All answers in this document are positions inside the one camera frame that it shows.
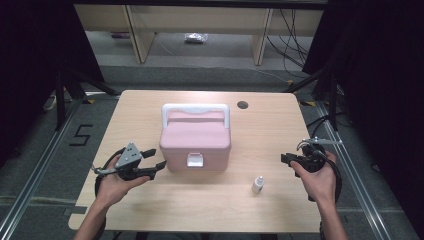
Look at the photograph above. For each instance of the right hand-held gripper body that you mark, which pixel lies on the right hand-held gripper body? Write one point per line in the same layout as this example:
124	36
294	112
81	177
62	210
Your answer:
313	160

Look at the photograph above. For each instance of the person's right hand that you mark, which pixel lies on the person's right hand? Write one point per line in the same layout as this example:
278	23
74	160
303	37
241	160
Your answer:
320	183

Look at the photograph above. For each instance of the small white dropper bottle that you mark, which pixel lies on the small white dropper bottle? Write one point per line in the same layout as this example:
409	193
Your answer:
257	185

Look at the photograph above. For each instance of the beige wooden desk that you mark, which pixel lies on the beige wooden desk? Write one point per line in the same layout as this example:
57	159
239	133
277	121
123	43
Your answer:
200	18

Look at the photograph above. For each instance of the clear plastic bag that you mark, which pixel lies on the clear plastic bag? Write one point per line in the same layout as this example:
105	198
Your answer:
196	37

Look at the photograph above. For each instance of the black tape strip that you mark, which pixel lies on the black tape strip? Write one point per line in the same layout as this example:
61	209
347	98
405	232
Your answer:
75	210

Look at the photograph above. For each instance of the person's left hand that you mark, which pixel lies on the person's left hand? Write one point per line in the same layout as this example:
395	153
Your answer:
111	190

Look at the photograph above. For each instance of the pink plastic storage box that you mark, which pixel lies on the pink plastic storage box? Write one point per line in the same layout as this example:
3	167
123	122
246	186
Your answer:
195	140

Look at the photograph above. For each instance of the aluminium floor rail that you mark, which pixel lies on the aluminium floor rail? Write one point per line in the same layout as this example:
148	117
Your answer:
100	93
358	186
36	180

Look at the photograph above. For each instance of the black curtain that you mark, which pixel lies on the black curtain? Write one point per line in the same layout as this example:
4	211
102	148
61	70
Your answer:
33	66
383	83

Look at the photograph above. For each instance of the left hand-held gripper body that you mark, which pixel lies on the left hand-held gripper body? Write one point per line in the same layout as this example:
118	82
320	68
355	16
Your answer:
130	156

